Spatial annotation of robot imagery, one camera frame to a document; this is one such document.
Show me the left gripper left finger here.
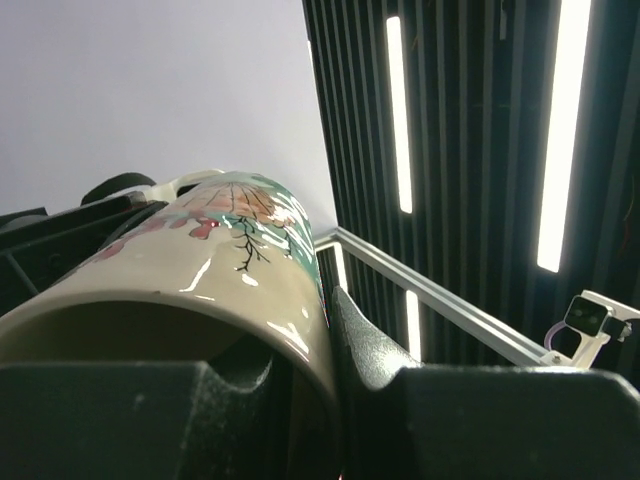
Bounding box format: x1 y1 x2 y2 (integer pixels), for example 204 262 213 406
1 353 280 479

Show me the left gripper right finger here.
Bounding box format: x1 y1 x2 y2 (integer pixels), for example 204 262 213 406
331 288 639 479

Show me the beige floral mug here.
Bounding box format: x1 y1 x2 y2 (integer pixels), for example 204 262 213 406
1 172 340 479

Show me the ceiling light strip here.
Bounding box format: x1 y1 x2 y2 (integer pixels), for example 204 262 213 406
386 16 413 214
537 0 591 273

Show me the aluminium frame beam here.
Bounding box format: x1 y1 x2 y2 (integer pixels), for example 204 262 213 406
315 227 564 367

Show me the top external camera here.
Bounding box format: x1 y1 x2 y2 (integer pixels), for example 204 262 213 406
540 290 639 369

